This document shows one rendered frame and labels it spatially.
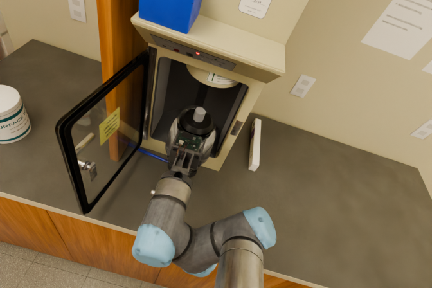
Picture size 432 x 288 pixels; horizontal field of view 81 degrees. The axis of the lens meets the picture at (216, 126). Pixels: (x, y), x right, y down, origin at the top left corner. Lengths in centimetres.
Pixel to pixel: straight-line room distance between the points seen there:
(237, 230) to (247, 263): 7
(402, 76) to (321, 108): 34
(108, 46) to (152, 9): 16
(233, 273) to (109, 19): 52
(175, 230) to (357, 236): 83
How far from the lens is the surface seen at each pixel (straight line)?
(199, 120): 66
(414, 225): 143
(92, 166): 66
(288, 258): 98
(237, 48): 54
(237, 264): 44
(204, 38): 53
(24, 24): 157
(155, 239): 49
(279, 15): 60
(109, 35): 62
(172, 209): 51
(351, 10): 110
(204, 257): 55
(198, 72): 73
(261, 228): 49
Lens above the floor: 177
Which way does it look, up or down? 46 degrees down
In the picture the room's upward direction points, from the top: 22 degrees clockwise
